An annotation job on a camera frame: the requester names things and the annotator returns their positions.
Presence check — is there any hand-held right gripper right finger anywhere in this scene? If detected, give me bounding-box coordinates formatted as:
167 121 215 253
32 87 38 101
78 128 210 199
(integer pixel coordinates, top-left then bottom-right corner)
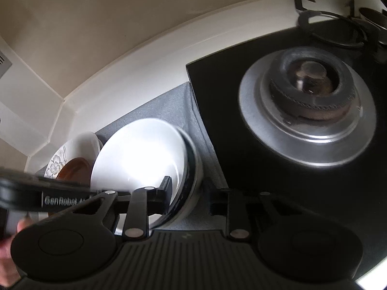
208 187 306 239

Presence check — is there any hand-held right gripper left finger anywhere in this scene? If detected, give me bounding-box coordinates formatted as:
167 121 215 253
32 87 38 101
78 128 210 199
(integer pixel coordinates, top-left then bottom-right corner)
60 176 173 240

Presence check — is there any small white floral square plate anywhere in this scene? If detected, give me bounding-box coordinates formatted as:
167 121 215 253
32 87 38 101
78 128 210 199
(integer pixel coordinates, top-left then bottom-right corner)
44 131 102 188

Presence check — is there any brown round plate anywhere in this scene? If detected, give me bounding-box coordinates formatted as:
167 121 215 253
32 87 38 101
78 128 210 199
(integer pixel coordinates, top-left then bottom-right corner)
56 156 93 186

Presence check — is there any white bowl with blue pattern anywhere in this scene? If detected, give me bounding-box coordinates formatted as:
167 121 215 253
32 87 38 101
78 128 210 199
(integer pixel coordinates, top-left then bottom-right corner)
90 118 204 231

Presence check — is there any person's left hand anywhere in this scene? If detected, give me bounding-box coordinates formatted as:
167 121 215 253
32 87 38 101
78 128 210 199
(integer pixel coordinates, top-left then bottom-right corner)
0 217 33 282

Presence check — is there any black glass gas stove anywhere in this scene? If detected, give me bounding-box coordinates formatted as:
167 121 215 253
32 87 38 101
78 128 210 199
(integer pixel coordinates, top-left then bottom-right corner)
186 18 387 281

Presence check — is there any grey counter mat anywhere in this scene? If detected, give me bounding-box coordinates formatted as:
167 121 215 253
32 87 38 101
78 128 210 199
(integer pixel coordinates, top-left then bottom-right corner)
94 81 232 232

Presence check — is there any silver gas burner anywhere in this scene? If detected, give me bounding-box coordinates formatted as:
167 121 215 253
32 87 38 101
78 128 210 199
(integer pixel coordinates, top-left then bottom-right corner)
238 46 377 169

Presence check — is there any wide grey vent grille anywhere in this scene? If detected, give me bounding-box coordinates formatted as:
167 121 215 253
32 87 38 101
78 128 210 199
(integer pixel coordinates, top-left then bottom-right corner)
0 51 13 77

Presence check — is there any small black pot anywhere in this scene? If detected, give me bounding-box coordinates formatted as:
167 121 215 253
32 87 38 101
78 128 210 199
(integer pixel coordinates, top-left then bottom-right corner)
358 7 387 32

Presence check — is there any black pan support ring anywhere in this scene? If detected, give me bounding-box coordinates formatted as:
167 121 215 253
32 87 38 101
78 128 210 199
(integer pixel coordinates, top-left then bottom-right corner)
293 0 369 49

